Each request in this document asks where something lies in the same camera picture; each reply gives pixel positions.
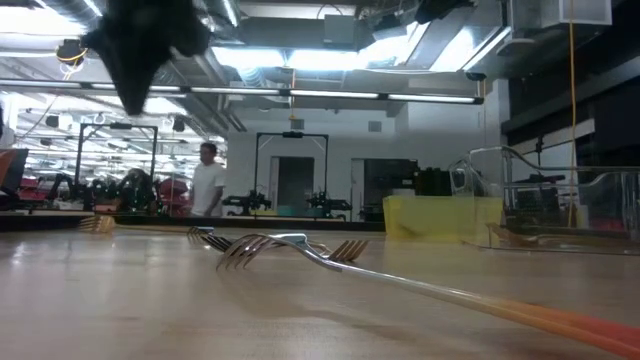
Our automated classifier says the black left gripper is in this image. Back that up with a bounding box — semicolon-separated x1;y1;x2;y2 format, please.
82;0;212;116

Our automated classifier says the gold fork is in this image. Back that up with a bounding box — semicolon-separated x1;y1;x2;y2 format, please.
78;214;194;235
307;238;370;264

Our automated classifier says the black fork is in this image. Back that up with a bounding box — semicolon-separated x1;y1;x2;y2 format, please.
187;225;236;253

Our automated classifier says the orange-handled silver fork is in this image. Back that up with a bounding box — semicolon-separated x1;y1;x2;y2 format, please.
215;232;640;360

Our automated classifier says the person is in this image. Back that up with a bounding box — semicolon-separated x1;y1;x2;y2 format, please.
189;142;228;219

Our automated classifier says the long fluorescent light fixture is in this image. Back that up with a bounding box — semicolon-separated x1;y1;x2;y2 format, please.
0;77;485;106

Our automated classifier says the grey ceiling box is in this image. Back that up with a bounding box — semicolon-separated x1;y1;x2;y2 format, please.
323;13;359;47

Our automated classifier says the black equipment box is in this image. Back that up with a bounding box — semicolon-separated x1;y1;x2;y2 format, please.
413;167;454;197

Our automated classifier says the yellow plastic bin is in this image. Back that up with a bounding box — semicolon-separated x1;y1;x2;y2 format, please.
382;194;505;241

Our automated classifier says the white ceiling unit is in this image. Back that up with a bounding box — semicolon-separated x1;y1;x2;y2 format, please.
539;0;614;27

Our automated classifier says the clear plastic bin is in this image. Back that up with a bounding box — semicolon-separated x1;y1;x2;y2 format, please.
448;144;640;256

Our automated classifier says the black robot station frame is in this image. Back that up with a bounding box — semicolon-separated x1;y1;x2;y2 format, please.
74;122;159;214
254;131;330;221

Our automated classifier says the black aluminium table frame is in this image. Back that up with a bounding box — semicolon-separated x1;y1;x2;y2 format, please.
0;212;386;233

